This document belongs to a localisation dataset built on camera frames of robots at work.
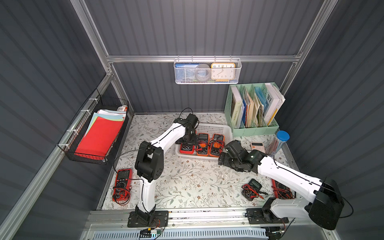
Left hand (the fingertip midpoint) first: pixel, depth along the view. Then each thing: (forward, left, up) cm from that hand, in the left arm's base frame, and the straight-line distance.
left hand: (188, 142), depth 93 cm
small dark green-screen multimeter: (-28, -34, -5) cm, 45 cm away
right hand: (-15, -22, +3) cm, 26 cm away
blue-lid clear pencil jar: (-4, -53, +10) cm, 54 cm away
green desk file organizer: (+18, -42, +11) cm, 47 cm away
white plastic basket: (+18, -17, -9) cm, 26 cm away
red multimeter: (-29, +34, -4) cm, 45 cm away
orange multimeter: (0, -19, -4) cm, 19 cm away
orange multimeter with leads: (+1, -10, -4) cm, 11 cm away
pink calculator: (+1, -47, -7) cm, 48 cm away
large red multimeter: (-7, +1, +2) cm, 7 cm away
